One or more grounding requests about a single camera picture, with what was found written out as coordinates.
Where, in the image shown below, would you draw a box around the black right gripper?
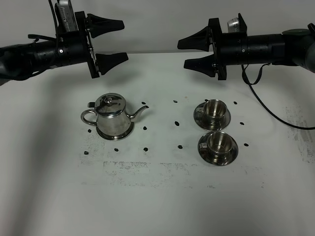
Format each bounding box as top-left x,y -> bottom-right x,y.
177,13 -> 248,80

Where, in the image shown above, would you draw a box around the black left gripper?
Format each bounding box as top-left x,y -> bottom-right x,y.
56,11 -> 128,79

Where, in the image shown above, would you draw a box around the stainless steel teapot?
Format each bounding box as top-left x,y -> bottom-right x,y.
81,93 -> 149,136

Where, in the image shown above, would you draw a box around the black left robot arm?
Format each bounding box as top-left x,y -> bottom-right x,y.
0,11 -> 128,81

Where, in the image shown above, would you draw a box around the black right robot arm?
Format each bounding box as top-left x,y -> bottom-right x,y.
177,15 -> 315,80

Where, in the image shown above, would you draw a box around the far stainless steel teacup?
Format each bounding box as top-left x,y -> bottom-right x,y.
194,99 -> 227,123

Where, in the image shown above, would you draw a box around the stainless steel teacup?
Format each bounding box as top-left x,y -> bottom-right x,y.
198,131 -> 235,155
194,99 -> 227,123

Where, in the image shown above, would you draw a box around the far stainless steel saucer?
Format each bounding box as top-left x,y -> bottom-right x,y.
193,104 -> 231,131

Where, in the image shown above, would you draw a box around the stainless steel saucer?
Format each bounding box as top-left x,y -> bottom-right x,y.
193,104 -> 231,131
198,141 -> 238,166

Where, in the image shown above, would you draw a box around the near stainless steel teacup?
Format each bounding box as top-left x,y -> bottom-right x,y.
198,131 -> 235,155

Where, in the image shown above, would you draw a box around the steel teapot saucer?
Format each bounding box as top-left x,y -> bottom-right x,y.
96,122 -> 134,141

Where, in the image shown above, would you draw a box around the near stainless steel saucer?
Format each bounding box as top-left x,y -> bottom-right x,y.
198,141 -> 238,166

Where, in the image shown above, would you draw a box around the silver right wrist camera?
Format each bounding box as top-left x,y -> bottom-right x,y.
227,17 -> 240,33

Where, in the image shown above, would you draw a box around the black right camera cable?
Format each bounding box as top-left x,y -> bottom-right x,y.
241,63 -> 315,130

